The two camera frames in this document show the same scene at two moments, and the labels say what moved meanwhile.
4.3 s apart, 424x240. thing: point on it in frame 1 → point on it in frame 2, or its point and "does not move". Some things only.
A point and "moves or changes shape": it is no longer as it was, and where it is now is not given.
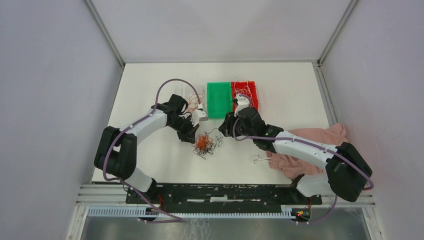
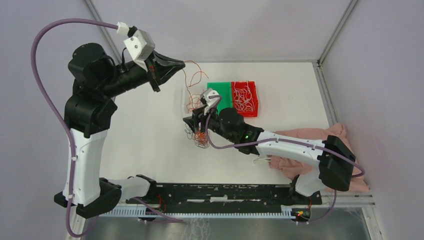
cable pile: [205, 143] moves or changes shape
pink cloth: [332, 135] does not move
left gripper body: [185, 127] → [150, 64]
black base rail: [220, 195] does not move
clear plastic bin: [192, 98] does not move
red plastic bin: [248, 88] does not move
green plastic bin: [219, 99] does not move
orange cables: [194, 100] moves or changes shape
